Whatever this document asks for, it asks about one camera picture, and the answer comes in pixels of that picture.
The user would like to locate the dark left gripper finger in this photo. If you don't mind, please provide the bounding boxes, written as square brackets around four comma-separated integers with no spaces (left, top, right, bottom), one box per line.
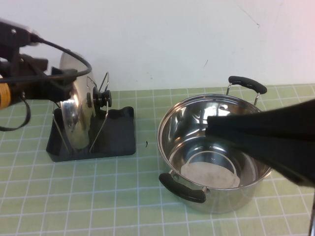
[50,66,78,101]

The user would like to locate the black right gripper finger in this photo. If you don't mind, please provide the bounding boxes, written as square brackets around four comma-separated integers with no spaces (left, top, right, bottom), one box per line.
[206,98,315,160]
[206,126,315,188]

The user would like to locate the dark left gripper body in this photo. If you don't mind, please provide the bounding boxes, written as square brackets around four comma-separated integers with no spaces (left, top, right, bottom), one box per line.
[0,53,54,101]

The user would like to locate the stainless steel pot lid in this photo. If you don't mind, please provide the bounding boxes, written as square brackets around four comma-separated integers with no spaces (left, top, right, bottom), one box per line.
[58,50,113,153]

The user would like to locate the green checked tablecloth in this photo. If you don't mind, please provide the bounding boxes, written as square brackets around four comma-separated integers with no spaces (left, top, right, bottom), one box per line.
[0,84,315,236]

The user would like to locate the black left camera cable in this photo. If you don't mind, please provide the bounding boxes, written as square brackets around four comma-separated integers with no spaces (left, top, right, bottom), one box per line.
[0,36,93,132]

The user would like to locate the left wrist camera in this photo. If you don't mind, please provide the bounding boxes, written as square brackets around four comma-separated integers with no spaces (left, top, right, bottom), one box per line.
[0,18,40,59]

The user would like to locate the stainless steel pot, black handles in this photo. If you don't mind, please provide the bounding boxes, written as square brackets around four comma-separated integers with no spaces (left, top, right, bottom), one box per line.
[157,75,281,214]

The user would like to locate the black lid rack, wire supports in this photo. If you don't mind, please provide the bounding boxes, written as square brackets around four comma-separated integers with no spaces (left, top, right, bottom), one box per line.
[46,72,136,162]

